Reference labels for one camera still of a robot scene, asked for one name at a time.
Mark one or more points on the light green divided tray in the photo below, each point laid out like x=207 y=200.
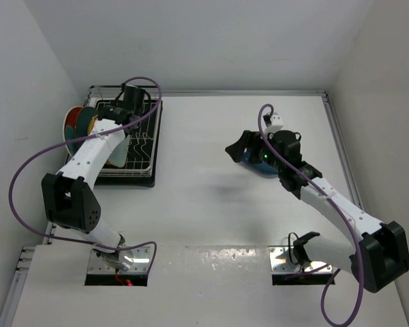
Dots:
x=118 y=157

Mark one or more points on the metal base plate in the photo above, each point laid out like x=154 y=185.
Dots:
x=139 y=262
x=283 y=262

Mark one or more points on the dark blue leaf dish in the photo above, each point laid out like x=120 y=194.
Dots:
x=261 y=169

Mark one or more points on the yellow dotted plate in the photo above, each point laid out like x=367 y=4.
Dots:
x=91 y=124

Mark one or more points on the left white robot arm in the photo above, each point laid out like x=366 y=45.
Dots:
x=68 y=195

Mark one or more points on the red blue floral plate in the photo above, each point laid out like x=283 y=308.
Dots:
x=70 y=119

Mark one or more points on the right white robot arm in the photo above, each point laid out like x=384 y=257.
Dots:
x=377 y=253

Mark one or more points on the black drip tray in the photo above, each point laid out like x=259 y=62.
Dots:
x=122 y=182

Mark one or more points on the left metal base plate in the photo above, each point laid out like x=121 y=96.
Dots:
x=139 y=262

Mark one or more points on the teal round plate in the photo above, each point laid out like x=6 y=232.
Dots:
x=82 y=123

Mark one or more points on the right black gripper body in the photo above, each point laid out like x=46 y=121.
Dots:
x=261 y=152

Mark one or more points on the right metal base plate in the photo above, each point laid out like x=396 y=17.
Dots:
x=283 y=262

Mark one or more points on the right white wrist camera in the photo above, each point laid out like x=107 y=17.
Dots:
x=273 y=123

